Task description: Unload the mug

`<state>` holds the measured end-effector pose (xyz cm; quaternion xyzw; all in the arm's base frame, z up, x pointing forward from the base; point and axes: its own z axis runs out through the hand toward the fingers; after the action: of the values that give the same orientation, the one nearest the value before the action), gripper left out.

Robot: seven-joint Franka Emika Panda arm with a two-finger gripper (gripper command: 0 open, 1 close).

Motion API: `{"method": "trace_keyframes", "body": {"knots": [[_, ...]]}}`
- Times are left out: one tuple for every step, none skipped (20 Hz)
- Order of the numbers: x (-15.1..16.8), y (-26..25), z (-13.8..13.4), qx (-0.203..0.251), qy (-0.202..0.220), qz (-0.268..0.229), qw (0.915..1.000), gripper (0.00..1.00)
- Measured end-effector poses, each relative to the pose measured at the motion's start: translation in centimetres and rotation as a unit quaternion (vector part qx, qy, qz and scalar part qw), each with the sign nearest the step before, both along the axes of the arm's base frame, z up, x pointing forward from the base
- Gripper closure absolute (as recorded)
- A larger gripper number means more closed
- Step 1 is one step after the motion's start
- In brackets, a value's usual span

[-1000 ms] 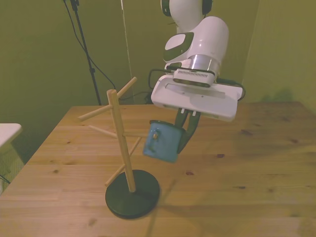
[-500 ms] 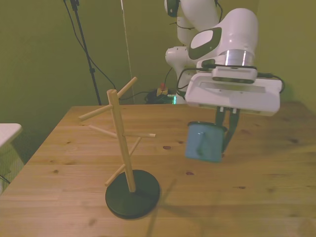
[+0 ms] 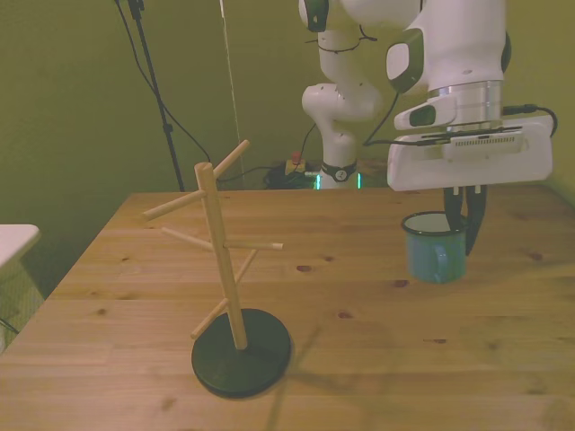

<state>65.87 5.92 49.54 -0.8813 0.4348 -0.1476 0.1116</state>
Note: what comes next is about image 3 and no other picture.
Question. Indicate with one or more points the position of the white side table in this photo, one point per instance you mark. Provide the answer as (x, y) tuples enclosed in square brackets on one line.
[(15, 242)]

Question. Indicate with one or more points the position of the blue enamel mug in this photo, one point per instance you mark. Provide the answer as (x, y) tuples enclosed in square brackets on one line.
[(433, 258)]

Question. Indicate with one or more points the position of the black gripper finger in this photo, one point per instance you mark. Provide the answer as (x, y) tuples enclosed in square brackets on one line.
[(477, 211), (453, 206)]

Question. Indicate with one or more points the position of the yellow emergency stop red button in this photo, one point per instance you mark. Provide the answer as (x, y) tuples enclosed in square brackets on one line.
[(294, 165)]

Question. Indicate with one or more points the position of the black camera stand pole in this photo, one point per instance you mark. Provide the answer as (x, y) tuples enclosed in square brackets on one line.
[(155, 85)]

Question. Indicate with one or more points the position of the wooden mug tree black base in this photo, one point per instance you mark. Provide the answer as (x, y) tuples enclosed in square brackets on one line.
[(220, 251)]

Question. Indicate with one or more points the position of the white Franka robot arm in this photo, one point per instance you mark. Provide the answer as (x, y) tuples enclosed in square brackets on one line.
[(449, 40)]

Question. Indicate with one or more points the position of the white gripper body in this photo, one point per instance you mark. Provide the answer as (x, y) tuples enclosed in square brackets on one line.
[(467, 168)]

